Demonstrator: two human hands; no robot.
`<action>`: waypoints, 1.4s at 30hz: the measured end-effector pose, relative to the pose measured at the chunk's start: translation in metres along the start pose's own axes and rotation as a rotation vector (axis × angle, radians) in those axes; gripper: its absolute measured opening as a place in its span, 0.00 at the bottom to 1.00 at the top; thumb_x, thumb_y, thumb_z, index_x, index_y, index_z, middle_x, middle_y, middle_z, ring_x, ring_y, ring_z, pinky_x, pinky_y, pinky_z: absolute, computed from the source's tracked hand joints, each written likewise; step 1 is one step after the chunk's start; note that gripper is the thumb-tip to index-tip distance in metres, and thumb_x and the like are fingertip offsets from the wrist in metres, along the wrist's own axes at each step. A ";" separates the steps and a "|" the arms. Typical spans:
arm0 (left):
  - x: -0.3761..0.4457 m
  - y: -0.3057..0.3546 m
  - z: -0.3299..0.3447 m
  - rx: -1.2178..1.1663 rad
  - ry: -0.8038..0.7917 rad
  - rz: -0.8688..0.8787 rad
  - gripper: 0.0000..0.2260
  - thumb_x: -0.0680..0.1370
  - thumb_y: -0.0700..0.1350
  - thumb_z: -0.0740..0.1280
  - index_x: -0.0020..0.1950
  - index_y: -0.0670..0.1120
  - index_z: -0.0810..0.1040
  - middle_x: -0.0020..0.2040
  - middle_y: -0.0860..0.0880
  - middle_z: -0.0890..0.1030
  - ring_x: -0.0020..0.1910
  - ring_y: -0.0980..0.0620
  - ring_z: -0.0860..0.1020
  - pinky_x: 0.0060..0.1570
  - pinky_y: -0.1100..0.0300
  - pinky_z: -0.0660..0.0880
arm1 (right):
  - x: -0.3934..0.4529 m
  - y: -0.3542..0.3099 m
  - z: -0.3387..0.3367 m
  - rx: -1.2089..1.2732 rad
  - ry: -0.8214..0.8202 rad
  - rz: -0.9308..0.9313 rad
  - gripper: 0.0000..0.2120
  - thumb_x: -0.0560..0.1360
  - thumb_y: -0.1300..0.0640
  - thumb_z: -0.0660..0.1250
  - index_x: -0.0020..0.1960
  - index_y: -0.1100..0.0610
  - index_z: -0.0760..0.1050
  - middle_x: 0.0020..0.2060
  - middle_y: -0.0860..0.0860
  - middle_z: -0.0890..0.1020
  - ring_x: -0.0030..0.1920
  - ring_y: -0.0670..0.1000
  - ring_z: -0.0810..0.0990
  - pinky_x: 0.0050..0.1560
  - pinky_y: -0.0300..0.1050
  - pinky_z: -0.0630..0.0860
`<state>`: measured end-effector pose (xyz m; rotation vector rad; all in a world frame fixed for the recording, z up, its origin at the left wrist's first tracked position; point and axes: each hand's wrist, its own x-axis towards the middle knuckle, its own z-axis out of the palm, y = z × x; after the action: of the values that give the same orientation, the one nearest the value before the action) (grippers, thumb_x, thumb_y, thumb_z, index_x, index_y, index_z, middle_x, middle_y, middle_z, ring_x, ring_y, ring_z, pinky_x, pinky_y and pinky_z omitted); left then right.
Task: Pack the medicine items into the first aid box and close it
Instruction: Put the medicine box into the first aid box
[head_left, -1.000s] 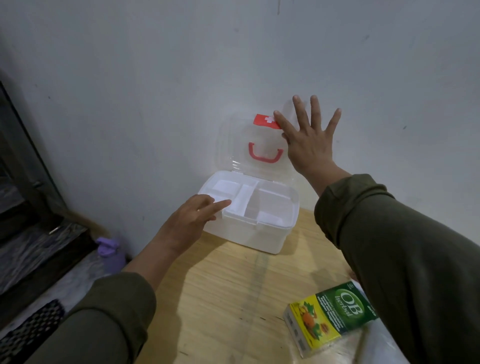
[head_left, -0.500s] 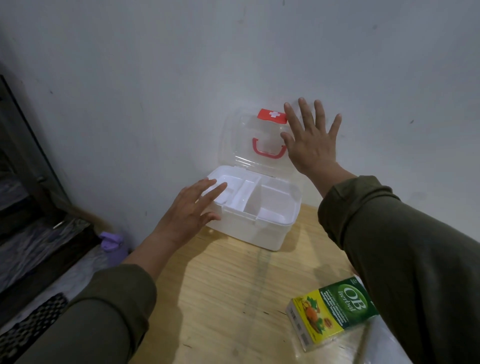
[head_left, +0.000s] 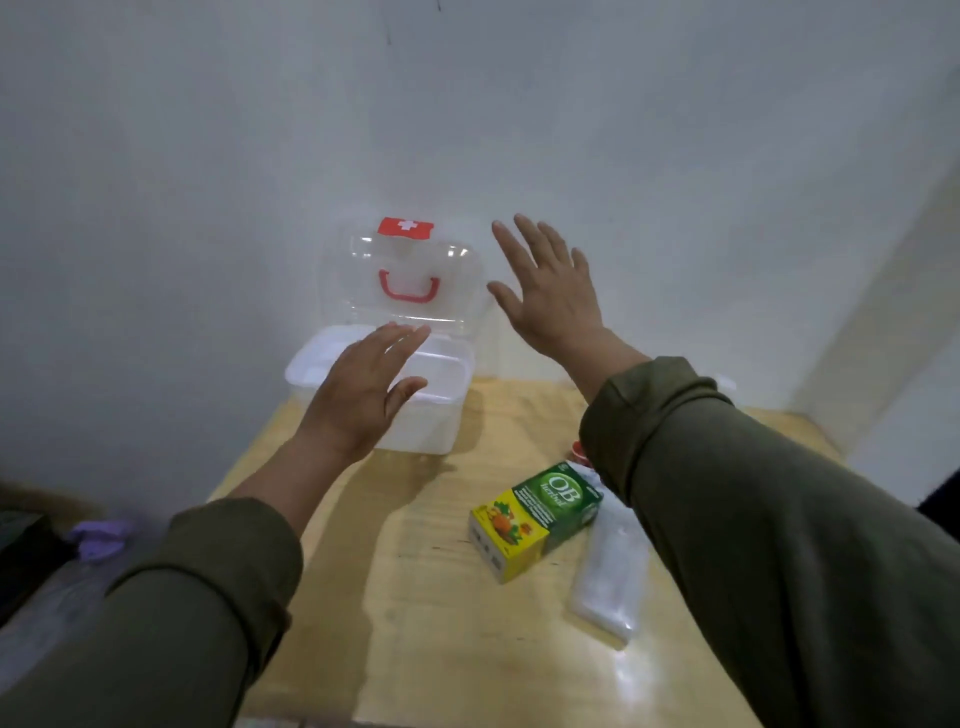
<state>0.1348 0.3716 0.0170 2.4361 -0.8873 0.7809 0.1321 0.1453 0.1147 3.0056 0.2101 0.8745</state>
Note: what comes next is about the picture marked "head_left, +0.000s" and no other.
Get person's right hand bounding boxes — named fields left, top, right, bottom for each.
left=487, top=214, right=609, bottom=367

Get person's left hand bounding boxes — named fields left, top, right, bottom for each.
left=298, top=322, right=433, bottom=464

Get white first aid box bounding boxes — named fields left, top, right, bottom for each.
left=284, top=215, right=489, bottom=457

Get green yellow OB herbal box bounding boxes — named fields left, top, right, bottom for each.
left=468, top=461, right=604, bottom=585

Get person's right forearm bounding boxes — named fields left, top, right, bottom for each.
left=558, top=326, right=960, bottom=728

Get person's left forearm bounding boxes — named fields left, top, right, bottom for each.
left=0, top=427, right=361, bottom=728

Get light wooden table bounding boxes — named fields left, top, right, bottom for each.
left=206, top=374, right=845, bottom=728

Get purple plastic object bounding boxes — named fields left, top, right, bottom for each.
left=65, top=519, right=136, bottom=564

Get dark wooden stairs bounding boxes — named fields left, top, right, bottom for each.
left=0, top=509, right=76, bottom=624

